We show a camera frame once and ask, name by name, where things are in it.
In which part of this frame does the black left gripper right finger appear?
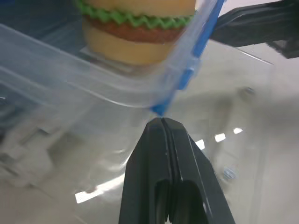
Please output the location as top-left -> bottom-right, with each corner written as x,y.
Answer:
163,118 -> 236,224

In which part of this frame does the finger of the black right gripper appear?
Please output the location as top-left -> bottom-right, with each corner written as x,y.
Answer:
211,0 -> 299,59

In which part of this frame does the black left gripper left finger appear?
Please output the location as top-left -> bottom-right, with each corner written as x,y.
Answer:
118,118 -> 173,224

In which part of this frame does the clear zip bag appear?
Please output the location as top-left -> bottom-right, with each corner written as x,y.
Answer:
0,0 -> 226,117

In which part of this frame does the toy hamburger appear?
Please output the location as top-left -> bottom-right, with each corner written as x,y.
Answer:
74,0 -> 197,66

